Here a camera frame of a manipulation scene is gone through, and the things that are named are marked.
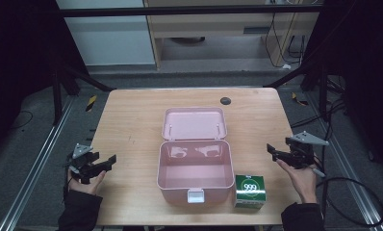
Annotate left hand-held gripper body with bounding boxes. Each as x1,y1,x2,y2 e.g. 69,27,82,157
65,142,101,185

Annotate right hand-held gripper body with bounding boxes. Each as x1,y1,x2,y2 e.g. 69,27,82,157
285,130,330,170

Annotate green and white carton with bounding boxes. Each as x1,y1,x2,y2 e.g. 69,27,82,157
233,174,268,211

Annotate pink plastic storage box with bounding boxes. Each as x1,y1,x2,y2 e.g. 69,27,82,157
156,106,236,205

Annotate person's left hand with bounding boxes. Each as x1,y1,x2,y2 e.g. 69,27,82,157
66,168,108,196

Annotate person's right hand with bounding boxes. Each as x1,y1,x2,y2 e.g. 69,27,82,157
275,159,319,205

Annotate yellow and black tape strip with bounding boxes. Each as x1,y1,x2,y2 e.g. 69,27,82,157
85,94,98,113
291,91,310,107

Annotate black metal stand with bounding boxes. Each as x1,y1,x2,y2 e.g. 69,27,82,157
264,62,330,122
50,62,115,127

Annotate dark curtain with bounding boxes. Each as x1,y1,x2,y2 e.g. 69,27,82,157
0,0,88,162
303,0,383,181

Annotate white cabinet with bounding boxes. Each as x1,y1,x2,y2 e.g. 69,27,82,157
56,0,157,67

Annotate light wooden desk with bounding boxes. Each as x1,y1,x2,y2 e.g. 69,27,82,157
143,0,319,70

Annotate aluminium floor rail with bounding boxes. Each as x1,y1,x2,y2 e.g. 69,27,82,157
307,91,383,231
0,95,76,231

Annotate black floor cables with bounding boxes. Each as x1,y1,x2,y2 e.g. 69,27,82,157
290,76,349,129

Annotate thin black floor cable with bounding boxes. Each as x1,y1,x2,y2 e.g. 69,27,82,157
9,110,35,130

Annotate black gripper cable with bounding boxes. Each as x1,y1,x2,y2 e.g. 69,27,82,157
312,167,383,227

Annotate black hanging cables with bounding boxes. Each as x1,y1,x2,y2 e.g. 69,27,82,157
264,12,307,69

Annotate black horizontal frame bar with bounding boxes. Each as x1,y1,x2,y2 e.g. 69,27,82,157
59,5,322,18

